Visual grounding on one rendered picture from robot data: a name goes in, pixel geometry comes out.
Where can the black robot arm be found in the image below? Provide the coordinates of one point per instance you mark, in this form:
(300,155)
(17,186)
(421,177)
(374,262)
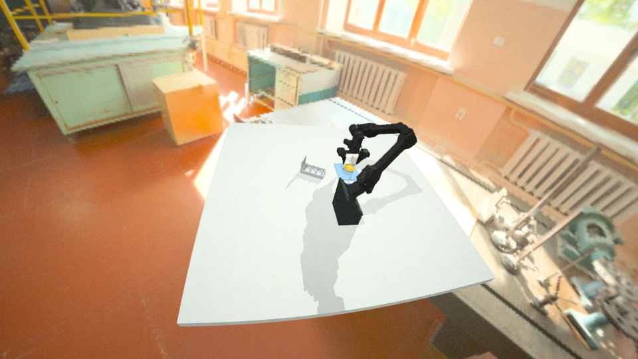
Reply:
(371,174)

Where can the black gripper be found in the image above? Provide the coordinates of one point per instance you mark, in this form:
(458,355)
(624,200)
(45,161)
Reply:
(353,149)

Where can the light blue square mat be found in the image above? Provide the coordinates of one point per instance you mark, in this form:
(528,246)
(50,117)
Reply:
(344,174)

